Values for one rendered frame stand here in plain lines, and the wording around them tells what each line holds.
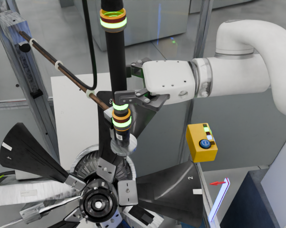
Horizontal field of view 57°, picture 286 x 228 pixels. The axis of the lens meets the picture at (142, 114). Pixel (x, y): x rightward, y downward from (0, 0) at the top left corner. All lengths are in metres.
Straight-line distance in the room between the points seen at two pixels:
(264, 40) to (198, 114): 1.28
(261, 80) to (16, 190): 0.89
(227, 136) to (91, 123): 1.20
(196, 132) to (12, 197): 0.80
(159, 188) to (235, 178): 1.57
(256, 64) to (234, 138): 1.51
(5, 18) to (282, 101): 0.93
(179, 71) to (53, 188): 0.69
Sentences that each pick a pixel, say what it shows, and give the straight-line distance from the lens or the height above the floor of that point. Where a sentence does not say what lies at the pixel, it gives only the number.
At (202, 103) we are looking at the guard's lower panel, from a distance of 1.69.
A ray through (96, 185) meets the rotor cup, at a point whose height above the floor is 1.26.
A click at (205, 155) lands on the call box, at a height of 1.04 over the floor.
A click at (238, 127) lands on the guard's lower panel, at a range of 1.98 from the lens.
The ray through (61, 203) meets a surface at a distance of 1.04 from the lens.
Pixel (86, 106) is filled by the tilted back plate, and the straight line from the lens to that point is 1.09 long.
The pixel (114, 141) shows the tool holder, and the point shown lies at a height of 1.46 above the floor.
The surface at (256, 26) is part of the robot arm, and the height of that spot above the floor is 1.78.
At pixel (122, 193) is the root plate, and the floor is 1.19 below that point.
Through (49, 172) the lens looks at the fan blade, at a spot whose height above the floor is 1.26.
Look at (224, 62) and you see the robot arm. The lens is 0.56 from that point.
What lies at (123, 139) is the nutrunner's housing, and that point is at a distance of 0.66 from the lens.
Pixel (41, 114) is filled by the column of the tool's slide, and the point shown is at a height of 1.04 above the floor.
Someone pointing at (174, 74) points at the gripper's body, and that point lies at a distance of 0.55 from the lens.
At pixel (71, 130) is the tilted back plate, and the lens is 1.11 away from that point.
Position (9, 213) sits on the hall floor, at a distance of 2.42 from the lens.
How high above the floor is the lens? 2.01
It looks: 46 degrees down
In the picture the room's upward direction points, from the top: straight up
